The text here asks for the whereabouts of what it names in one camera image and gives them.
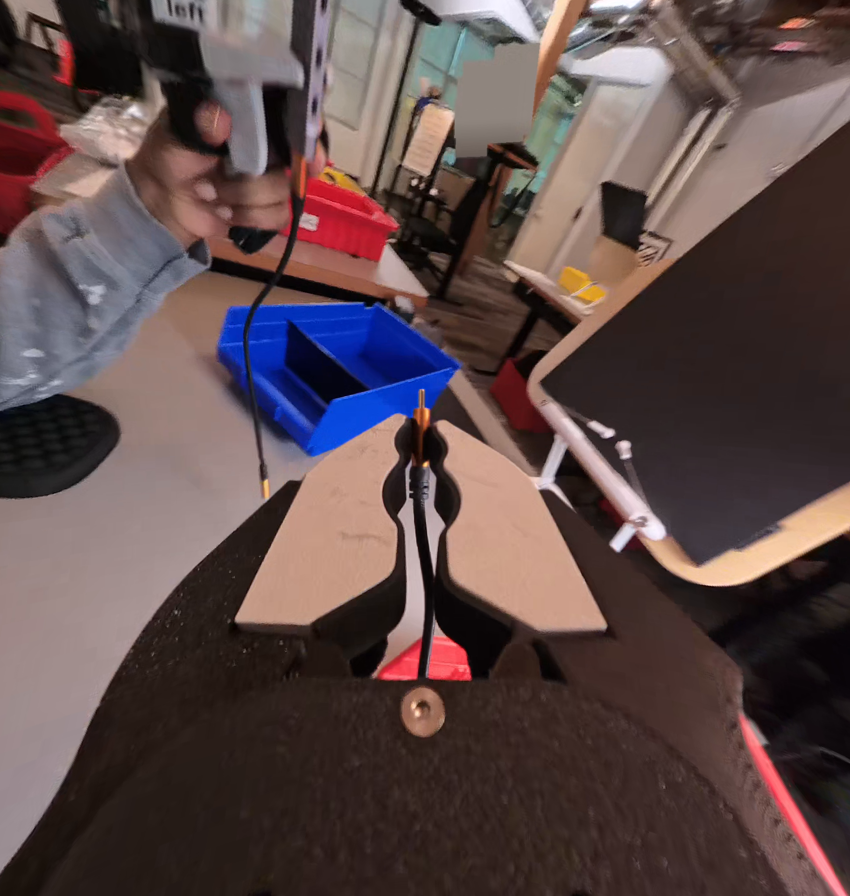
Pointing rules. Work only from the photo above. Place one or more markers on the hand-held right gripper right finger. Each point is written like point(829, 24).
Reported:
point(516, 553)

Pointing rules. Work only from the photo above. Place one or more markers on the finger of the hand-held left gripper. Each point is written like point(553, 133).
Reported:
point(257, 66)

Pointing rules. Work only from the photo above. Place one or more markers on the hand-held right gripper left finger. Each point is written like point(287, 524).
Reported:
point(327, 546)

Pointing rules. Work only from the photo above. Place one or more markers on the grey usb hub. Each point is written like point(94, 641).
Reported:
point(313, 84)

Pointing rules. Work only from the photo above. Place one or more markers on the blue plastic bin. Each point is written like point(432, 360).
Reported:
point(397, 413)

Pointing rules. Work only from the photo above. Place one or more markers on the person's left hand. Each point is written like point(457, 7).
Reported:
point(187, 196)

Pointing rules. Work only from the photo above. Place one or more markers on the clear plastic bag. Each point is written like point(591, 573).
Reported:
point(110, 129)

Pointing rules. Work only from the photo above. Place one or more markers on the red plastic bin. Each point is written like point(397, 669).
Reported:
point(348, 224)
point(775, 777)
point(516, 395)
point(11, 182)
point(453, 665)

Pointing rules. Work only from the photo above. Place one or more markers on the black bin divider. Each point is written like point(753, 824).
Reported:
point(320, 364)

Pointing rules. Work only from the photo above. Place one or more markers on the white sign board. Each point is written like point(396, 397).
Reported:
point(428, 140)

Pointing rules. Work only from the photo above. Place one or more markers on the black chair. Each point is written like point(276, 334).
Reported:
point(432, 231)

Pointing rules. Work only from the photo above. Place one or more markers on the yellow plastic bin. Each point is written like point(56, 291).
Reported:
point(579, 280)

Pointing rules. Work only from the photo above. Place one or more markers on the black-topped wooden table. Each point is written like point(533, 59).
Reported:
point(712, 350)

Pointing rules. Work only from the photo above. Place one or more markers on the black honeycomb cushion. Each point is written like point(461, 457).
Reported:
point(40, 448)

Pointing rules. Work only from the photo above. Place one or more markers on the cardboard box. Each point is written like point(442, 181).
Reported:
point(610, 259)

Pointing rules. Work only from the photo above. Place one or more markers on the black monitor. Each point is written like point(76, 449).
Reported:
point(624, 210)

